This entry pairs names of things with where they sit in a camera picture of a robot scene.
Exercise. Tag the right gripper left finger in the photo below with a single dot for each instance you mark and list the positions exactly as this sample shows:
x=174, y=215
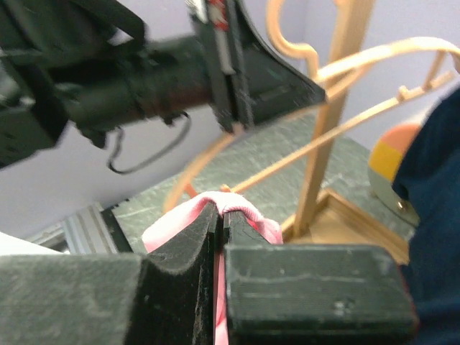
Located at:
x=70, y=299

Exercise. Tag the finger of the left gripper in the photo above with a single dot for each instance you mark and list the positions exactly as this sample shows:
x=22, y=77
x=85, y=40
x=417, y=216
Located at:
x=268, y=87

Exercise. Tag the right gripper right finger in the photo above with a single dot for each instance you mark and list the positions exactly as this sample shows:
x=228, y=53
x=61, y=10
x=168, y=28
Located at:
x=312, y=293

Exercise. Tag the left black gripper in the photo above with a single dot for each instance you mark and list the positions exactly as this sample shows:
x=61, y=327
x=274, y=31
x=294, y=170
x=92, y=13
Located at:
x=165, y=78

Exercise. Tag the wooden hanger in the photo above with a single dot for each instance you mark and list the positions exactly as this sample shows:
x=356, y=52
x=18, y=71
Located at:
x=338, y=77

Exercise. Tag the pink t shirt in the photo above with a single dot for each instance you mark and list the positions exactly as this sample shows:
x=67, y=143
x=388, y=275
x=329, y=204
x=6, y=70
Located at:
x=223, y=215

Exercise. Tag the navy blue t shirt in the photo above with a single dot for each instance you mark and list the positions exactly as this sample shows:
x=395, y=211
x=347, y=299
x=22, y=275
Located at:
x=428, y=177

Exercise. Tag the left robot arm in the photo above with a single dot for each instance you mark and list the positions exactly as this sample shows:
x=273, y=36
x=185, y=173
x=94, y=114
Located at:
x=39, y=38

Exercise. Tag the wooden clothes rack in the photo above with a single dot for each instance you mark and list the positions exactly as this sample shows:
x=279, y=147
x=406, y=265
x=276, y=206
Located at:
x=324, y=217

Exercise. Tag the white yellow round container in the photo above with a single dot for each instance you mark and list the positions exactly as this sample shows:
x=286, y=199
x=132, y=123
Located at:
x=383, y=165

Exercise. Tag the aluminium mounting rail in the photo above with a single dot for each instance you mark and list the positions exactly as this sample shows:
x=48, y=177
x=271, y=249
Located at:
x=90, y=230

